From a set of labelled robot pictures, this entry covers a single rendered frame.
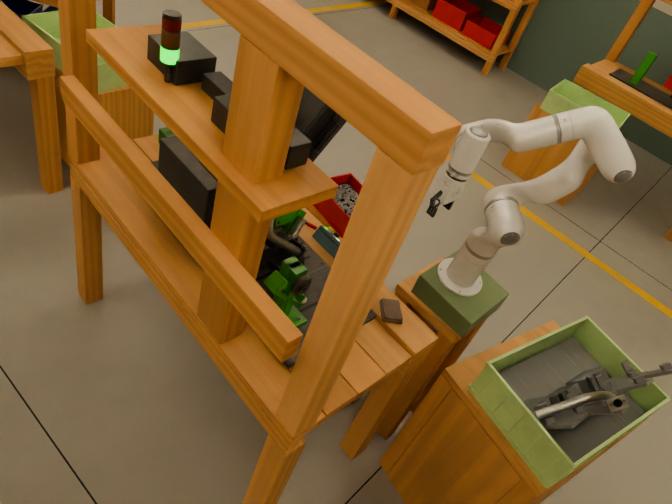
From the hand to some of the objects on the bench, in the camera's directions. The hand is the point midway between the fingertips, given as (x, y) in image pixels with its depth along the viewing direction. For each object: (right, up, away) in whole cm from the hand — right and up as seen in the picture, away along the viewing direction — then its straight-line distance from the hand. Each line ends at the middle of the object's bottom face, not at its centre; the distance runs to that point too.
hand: (439, 209), depth 190 cm
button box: (-38, -15, +35) cm, 54 cm away
